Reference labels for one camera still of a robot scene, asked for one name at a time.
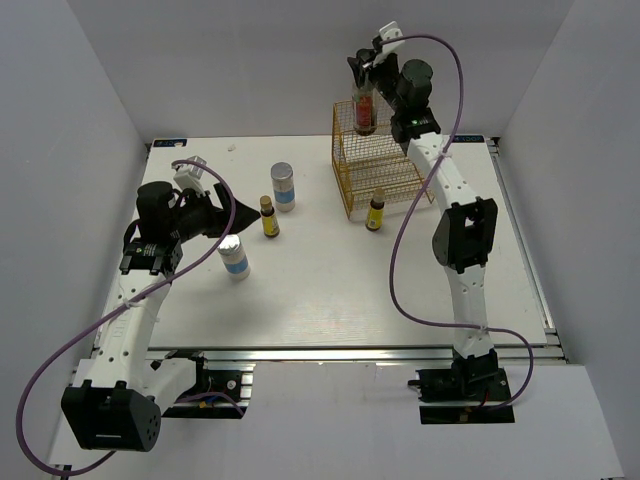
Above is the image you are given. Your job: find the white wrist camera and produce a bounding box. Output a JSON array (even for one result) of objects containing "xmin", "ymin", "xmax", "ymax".
[
  {"xmin": 372, "ymin": 21, "xmax": 404, "ymax": 66},
  {"xmin": 173, "ymin": 156, "xmax": 206, "ymax": 196}
]

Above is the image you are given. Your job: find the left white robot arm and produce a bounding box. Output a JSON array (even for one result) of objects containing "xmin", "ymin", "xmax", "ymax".
[{"xmin": 61, "ymin": 181, "xmax": 260, "ymax": 451}]

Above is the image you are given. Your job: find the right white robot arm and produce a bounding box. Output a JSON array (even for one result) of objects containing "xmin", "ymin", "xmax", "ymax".
[{"xmin": 347, "ymin": 49, "xmax": 498, "ymax": 399}]

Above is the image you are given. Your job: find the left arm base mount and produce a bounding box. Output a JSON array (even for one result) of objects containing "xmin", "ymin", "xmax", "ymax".
[{"xmin": 145, "ymin": 349, "xmax": 253, "ymax": 419}]

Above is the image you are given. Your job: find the left blue table sticker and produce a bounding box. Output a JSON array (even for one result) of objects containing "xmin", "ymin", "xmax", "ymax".
[{"xmin": 152, "ymin": 138, "xmax": 187, "ymax": 148}]

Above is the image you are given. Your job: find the small yellow label bottle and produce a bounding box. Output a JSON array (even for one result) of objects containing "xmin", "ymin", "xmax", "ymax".
[
  {"xmin": 365, "ymin": 188, "xmax": 386, "ymax": 231},
  {"xmin": 260, "ymin": 195, "xmax": 280, "ymax": 238}
]

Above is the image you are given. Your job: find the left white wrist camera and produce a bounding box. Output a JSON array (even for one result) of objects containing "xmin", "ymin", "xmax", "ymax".
[{"xmin": 173, "ymin": 156, "xmax": 206, "ymax": 196}]

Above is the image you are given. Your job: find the yellow wire basket rack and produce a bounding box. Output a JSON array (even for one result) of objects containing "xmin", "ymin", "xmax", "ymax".
[{"xmin": 332, "ymin": 99, "xmax": 424, "ymax": 222}]

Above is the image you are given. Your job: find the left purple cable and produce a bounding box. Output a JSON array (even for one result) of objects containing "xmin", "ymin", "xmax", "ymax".
[{"xmin": 15, "ymin": 157, "xmax": 236, "ymax": 475}]

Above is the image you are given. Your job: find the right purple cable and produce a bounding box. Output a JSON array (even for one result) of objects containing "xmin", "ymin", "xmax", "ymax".
[{"xmin": 379, "ymin": 33, "xmax": 534, "ymax": 412}]

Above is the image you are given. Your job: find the right small yellow label bottle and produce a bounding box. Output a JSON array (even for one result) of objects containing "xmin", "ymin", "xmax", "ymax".
[{"xmin": 365, "ymin": 188, "xmax": 386, "ymax": 231}]

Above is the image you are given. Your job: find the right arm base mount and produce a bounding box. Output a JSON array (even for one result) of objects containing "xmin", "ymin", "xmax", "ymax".
[{"xmin": 407, "ymin": 368, "xmax": 515, "ymax": 425}]

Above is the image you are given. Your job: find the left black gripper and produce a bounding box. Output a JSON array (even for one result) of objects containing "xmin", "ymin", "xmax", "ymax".
[{"xmin": 168, "ymin": 182, "xmax": 260, "ymax": 244}]

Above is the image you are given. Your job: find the blue table sticker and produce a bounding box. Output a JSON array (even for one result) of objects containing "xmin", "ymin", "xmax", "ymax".
[
  {"xmin": 152, "ymin": 138, "xmax": 187, "ymax": 148},
  {"xmin": 453, "ymin": 134, "xmax": 485, "ymax": 143}
]

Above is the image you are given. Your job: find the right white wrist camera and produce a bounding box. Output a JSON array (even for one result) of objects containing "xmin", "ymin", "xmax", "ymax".
[{"xmin": 372, "ymin": 21, "xmax": 404, "ymax": 66}]

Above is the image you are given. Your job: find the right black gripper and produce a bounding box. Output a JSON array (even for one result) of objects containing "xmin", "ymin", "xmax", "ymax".
[{"xmin": 349, "ymin": 47, "xmax": 407, "ymax": 114}]

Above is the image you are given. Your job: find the dark sauce bottle red label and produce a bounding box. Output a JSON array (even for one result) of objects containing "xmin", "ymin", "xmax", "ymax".
[{"xmin": 351, "ymin": 83, "xmax": 377, "ymax": 136}]

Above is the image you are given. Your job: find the left small yellow label bottle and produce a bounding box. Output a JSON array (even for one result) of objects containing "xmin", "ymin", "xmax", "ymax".
[{"xmin": 260, "ymin": 195, "xmax": 280, "ymax": 238}]

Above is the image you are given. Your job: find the purple cable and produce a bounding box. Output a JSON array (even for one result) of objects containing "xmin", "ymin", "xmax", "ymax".
[
  {"xmin": 15, "ymin": 157, "xmax": 236, "ymax": 475},
  {"xmin": 379, "ymin": 33, "xmax": 534, "ymax": 412}
]

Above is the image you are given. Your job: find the right blue table sticker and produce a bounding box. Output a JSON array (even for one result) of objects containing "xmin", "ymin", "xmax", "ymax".
[{"xmin": 453, "ymin": 134, "xmax": 485, "ymax": 143}]

